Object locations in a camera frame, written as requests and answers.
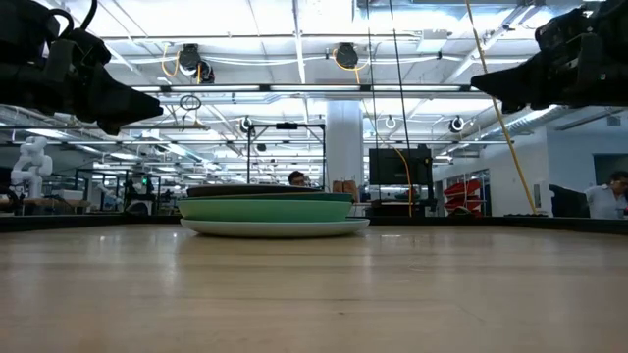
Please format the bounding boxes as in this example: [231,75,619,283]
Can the yellow hanging cable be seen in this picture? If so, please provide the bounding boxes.
[462,0,540,216]

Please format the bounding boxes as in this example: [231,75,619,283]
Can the black monitor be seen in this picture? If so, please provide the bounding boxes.
[368,146,435,187]

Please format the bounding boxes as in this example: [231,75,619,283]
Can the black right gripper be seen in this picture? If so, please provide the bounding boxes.
[470,0,628,115]

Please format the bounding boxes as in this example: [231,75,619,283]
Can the light green plastic plate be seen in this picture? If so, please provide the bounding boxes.
[177,197,354,224]

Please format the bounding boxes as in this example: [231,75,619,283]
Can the black metal rig frame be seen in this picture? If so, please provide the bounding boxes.
[245,122,328,191]

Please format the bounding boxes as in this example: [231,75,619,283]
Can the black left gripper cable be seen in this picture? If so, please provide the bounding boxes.
[47,0,100,41]

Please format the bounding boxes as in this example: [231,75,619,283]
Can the red storage bins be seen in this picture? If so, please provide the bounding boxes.
[443,177,484,213]

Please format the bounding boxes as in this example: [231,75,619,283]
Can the orange cable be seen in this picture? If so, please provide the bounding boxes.
[391,145,414,218]

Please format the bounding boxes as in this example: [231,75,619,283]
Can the black metal table frame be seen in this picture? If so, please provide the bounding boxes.
[0,213,628,235]

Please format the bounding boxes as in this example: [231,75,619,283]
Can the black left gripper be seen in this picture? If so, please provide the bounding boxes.
[0,0,164,136]

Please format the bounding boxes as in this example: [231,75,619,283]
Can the black office chair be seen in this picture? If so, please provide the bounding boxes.
[549,183,591,219]

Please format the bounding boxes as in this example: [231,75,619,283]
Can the white pillar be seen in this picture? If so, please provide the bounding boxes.
[325,100,366,191]

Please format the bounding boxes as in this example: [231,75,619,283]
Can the black ceiling cable reel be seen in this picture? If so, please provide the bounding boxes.
[176,42,217,85]
[332,41,361,71]

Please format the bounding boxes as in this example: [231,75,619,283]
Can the white plastic plate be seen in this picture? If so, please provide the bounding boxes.
[180,217,371,240]

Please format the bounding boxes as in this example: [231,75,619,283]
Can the person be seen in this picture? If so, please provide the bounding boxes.
[583,170,628,221]
[287,170,312,189]

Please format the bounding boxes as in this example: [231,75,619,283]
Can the black hanging cable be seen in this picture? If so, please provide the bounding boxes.
[389,0,413,149]

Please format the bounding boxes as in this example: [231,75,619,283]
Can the brown cardboard boxes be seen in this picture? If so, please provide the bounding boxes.
[332,179,361,196]

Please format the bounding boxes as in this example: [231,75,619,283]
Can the orange plastic plate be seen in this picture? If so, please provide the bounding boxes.
[185,183,323,199]

